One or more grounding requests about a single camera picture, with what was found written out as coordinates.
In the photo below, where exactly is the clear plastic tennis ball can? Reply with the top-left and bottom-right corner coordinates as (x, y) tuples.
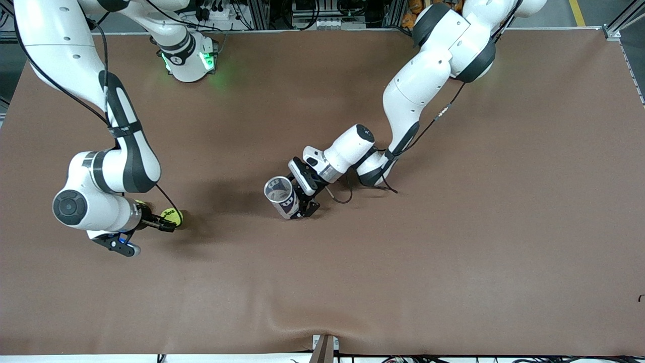
(264, 175), (301, 220)

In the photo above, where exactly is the brown table mat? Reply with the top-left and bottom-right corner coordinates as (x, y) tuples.
(0, 28), (645, 356)

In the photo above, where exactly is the white power strip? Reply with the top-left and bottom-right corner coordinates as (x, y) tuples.
(313, 18), (366, 30)
(194, 0), (237, 23)

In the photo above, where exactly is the orange packets pile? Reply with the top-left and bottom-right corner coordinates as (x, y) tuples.
(401, 0), (464, 29)

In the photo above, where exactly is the metal table edge bracket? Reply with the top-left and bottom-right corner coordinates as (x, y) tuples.
(311, 334), (340, 363)

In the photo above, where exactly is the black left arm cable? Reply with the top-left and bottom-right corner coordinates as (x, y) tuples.
(325, 0), (522, 205)

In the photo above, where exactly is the aluminium frame strut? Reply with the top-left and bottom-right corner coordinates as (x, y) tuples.
(604, 0), (645, 42)

